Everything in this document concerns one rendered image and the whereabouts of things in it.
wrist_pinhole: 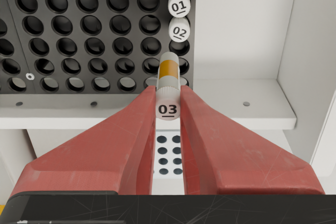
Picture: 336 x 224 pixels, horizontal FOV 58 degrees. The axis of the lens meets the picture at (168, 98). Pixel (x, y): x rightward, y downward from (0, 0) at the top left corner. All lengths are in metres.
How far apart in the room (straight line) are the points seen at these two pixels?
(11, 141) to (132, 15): 0.33
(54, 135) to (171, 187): 0.19
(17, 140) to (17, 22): 0.30
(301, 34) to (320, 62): 0.04
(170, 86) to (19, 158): 0.37
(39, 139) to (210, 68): 0.28
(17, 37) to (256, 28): 0.18
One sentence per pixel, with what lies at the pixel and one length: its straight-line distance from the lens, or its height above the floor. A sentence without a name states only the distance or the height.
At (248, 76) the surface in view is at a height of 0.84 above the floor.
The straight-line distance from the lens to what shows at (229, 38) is 0.27.
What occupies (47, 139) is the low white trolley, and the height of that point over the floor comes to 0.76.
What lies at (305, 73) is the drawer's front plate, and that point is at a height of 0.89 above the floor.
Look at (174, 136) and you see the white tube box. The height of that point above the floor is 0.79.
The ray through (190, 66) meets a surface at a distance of 0.20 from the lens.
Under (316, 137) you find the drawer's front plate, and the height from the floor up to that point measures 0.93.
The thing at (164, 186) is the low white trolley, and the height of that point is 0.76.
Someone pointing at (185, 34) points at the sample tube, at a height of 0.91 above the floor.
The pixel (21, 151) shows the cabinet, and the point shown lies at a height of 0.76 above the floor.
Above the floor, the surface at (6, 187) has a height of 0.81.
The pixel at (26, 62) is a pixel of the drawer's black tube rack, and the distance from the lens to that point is 0.22.
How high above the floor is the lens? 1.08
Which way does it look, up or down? 56 degrees down
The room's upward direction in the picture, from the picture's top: 178 degrees counter-clockwise
